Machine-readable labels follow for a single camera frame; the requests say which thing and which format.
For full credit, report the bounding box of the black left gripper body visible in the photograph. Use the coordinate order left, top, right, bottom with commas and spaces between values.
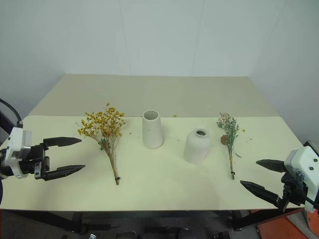
18, 142, 51, 180

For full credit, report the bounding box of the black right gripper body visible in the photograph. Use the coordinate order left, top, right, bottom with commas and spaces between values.
276, 171, 312, 213

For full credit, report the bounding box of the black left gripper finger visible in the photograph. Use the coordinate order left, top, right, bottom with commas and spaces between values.
39, 164, 86, 181
42, 136, 83, 150

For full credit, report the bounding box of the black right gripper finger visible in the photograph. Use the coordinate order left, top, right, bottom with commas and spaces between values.
240, 180, 285, 208
256, 159, 288, 174

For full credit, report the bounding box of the white rounded bottle vase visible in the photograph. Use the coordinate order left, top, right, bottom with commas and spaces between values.
183, 127, 212, 165

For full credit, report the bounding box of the white tapered cylinder vase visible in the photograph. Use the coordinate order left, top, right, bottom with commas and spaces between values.
142, 110, 164, 149

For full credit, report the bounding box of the orange floor equipment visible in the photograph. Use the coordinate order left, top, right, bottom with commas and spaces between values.
249, 208, 319, 239

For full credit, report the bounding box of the yellow dried flower bunch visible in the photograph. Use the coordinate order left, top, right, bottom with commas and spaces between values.
76, 103, 126, 186

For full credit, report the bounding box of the purple object beside table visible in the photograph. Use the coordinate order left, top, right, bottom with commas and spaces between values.
0, 111, 12, 147

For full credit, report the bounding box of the green dried flower bunch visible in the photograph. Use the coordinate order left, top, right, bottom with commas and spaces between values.
215, 112, 242, 180

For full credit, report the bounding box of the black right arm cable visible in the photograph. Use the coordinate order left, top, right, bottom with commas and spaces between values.
306, 195, 319, 207

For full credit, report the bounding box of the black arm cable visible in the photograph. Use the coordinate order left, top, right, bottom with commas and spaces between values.
0, 98, 23, 128
306, 195, 319, 207

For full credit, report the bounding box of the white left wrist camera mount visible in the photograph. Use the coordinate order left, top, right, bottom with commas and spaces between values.
3, 126, 33, 179

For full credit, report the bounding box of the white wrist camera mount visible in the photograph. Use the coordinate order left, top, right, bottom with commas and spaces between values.
3, 126, 33, 179
284, 146, 319, 213

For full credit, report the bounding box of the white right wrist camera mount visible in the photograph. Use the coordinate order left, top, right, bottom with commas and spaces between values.
284, 146, 319, 213

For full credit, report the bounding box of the black metal table frame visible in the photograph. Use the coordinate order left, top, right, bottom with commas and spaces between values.
0, 209, 304, 237

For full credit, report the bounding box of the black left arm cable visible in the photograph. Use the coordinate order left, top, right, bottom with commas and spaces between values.
0, 98, 23, 128

